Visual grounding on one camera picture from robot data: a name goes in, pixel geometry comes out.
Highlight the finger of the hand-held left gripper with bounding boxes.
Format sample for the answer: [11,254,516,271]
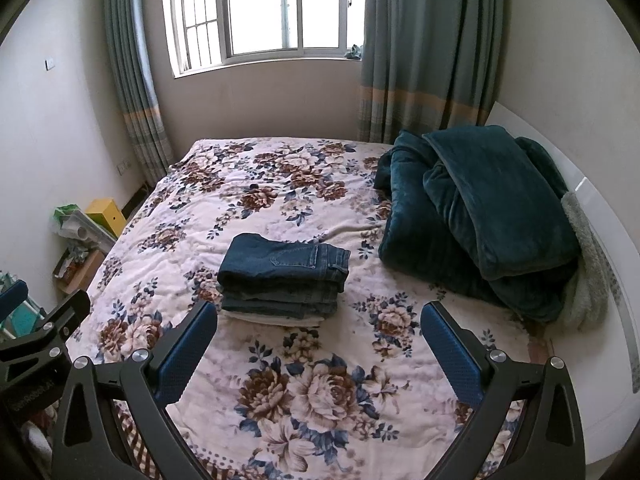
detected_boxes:
[0,290,92,361]
[0,280,29,328]

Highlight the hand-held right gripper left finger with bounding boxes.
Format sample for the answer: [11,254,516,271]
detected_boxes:
[51,300,218,480]

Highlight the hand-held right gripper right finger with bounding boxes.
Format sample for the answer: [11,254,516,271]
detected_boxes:
[420,301,586,480]

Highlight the blue denim jeans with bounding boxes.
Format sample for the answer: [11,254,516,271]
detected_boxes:
[217,233,352,295]

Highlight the folded white pants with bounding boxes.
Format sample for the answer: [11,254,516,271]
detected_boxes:
[222,309,326,328]

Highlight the teal and white rack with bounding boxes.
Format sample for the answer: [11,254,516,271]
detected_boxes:
[0,270,53,343]

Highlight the open cardboard box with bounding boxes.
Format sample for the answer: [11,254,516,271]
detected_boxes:
[52,246,107,292]

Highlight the green plastic bag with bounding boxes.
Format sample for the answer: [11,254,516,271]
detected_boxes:
[51,203,82,235]

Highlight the yellow box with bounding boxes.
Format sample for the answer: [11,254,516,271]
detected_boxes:
[84,198,126,239]

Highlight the floral print blanket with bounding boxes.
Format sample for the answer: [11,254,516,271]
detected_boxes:
[65,135,551,480]

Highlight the dark teal plush quilt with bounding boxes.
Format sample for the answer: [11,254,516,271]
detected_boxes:
[374,125,583,323]

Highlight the grey fuzzy blanket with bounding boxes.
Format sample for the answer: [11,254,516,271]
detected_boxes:
[557,192,612,332]

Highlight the white bed headboard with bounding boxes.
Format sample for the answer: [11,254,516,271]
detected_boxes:
[482,101,640,466]

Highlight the grey-green striped curtain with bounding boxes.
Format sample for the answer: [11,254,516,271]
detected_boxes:
[357,0,507,144]
[102,0,176,188]

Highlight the window with metal frame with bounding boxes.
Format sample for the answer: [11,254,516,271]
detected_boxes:
[162,0,368,79]

